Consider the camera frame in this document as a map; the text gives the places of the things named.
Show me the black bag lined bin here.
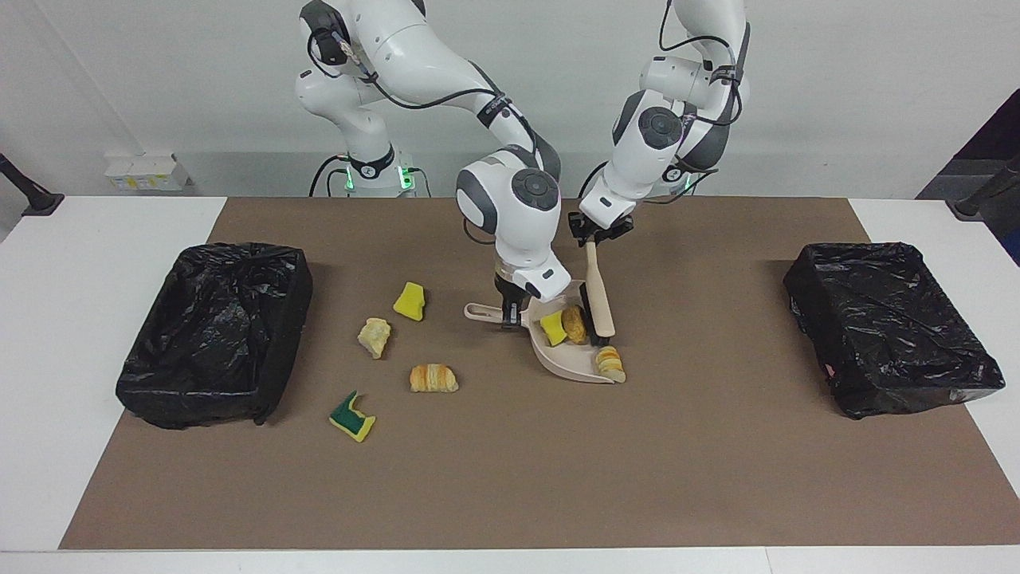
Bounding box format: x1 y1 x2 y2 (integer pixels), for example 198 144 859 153
783 242 1006 420
116 243 314 430

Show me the beige plastic dustpan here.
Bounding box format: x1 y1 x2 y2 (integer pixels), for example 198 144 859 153
465 279 618 385

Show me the dark background panel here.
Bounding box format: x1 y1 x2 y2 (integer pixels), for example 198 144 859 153
916 88 1020 200

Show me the white wall socket box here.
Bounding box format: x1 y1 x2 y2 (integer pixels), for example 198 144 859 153
105 154 190 192

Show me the brown table mat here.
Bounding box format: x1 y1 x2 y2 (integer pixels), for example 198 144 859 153
60 197 1020 551

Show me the pale flaky pastry piece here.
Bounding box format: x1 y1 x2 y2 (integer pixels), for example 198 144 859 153
357 317 393 360

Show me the green yellow sponge piece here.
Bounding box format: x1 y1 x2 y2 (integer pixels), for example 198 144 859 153
329 391 377 443

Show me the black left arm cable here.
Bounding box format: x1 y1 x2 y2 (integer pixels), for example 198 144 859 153
658 0 751 128

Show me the black base cable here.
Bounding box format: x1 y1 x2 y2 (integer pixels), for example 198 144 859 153
309 155 351 198
578 159 608 200

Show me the golden croissant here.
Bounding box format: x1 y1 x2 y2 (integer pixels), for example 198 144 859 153
594 345 627 384
410 364 460 394

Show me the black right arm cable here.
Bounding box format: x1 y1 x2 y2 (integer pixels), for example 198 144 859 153
307 6 519 244

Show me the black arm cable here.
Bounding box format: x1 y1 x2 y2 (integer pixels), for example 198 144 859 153
307 6 519 244
658 0 751 128

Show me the beige hand brush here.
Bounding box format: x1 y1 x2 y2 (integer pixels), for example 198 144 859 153
578 239 617 345

